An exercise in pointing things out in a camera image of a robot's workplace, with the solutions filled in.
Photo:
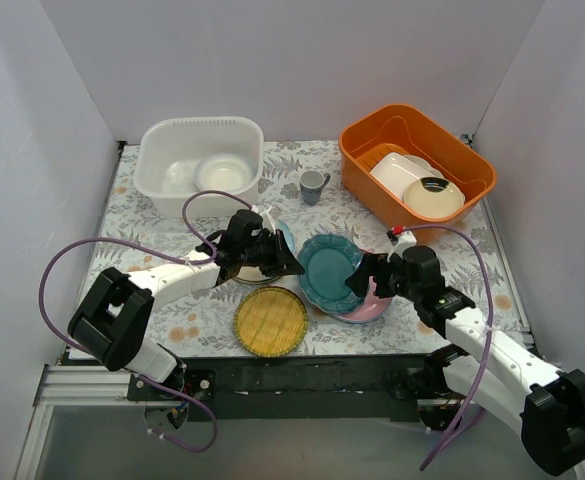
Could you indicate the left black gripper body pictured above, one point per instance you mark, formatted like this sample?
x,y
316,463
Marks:
x,y
278,249

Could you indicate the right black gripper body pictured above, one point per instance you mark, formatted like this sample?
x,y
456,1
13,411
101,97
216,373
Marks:
x,y
372,277

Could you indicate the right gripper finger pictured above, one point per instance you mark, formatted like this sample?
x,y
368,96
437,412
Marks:
x,y
358,282
386,286

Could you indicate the teal embossed plate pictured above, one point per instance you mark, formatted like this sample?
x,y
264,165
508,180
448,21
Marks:
x,y
315,283

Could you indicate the white ribbed deep plate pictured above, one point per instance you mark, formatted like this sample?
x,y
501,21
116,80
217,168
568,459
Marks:
x,y
224,171

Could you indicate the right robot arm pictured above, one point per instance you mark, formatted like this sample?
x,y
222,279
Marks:
x,y
544,405

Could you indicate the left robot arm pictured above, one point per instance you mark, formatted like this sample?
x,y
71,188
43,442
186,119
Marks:
x,y
111,321

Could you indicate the orange plastic bin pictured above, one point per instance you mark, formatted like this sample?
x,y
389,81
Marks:
x,y
405,130

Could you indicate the white round plate in bin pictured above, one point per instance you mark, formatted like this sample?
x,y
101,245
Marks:
x,y
421,162

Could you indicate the white plastic bin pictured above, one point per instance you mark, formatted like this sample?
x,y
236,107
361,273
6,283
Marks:
x,y
171,150

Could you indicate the floral table mat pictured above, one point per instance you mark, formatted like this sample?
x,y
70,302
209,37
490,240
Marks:
x,y
201,325

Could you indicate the pink plate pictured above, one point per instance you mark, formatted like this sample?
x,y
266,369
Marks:
x,y
367,307

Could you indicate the cream and blue plate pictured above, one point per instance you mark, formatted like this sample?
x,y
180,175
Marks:
x,y
253,275

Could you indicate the woven bamboo tray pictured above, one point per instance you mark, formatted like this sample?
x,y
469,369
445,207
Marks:
x,y
271,322

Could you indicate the cream round plate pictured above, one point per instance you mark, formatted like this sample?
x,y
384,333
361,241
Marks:
x,y
433,197

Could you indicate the grey ceramic mug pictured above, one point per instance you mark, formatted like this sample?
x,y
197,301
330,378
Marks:
x,y
312,184

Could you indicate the white rectangular dish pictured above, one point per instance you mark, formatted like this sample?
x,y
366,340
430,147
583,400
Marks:
x,y
396,173

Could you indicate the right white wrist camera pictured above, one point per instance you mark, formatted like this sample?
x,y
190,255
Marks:
x,y
401,239

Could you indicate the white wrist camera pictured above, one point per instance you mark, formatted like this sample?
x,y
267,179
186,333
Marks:
x,y
401,239
269,216

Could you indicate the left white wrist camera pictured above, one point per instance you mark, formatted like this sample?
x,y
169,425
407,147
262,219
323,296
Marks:
x,y
269,216

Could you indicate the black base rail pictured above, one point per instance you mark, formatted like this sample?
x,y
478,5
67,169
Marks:
x,y
397,387

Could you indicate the aluminium frame profile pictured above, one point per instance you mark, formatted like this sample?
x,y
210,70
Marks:
x,y
74,386

